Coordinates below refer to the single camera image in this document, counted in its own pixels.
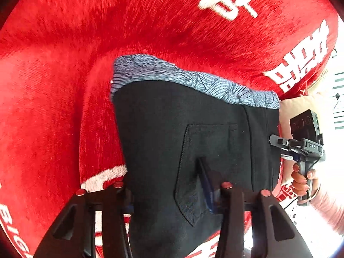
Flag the black pants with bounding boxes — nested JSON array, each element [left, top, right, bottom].
[[113, 81, 280, 257]]

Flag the pink sleeved right forearm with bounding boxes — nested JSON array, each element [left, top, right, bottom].
[[310, 189, 344, 236]]

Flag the person's right hand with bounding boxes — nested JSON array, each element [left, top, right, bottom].
[[291, 163, 320, 197]]

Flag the beige cushion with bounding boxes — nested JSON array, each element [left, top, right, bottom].
[[279, 93, 325, 139]]

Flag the red blanket with white print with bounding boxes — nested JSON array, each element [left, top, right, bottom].
[[1, 0, 338, 257]]

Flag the blue leaf-patterned cloth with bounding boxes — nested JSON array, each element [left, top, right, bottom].
[[110, 54, 280, 109]]

